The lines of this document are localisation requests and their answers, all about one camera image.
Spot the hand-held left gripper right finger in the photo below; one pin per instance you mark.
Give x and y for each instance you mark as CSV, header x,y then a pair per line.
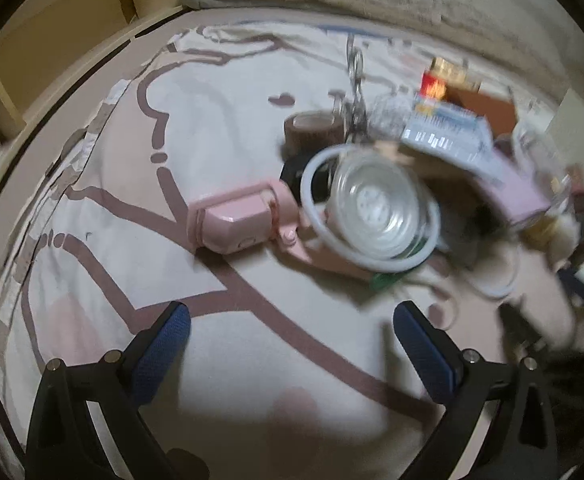
x,y
424,355

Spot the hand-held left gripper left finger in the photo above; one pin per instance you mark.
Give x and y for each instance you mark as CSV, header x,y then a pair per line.
x,y
161,357

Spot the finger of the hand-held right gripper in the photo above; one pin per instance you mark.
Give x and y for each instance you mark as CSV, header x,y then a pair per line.
x,y
581,287

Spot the pink plastic gadget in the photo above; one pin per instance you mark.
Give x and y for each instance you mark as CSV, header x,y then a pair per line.
x,y
231,220

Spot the black round tin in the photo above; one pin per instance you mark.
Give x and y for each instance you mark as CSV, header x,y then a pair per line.
x,y
294,175

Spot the green plastic piece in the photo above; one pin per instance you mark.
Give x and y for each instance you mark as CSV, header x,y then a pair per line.
x,y
387,283

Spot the cartoon printed blanket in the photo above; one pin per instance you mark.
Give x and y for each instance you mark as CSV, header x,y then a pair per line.
x,y
121,260

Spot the pink notebook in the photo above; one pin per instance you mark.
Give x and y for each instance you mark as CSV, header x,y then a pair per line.
x,y
514,182

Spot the clear plastic cup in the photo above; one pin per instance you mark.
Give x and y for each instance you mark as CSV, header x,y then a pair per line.
x,y
539,152

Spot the clear round plastic dome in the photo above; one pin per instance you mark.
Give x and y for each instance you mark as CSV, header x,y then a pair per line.
x,y
377,205

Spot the brown leather pouch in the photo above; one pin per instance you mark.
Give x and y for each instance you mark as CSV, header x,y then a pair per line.
x,y
487,110

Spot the blue and white sachet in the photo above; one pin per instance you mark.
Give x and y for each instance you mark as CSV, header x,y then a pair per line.
x,y
447,132

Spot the clear plastic wrapper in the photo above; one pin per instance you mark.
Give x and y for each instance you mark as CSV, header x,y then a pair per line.
x,y
387,115

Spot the red snack packet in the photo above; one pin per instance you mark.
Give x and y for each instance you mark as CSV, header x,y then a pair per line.
x,y
434,86

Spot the brown tape roll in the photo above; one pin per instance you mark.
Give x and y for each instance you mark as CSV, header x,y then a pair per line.
x,y
312,129

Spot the beige fleece duvet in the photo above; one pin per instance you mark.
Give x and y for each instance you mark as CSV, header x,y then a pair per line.
x,y
497,15

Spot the beige bed sheet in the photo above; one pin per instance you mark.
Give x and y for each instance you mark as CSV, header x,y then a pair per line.
x,y
116,65

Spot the wooden shelf unit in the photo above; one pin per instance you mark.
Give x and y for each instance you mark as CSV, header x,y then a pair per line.
x,y
61,25

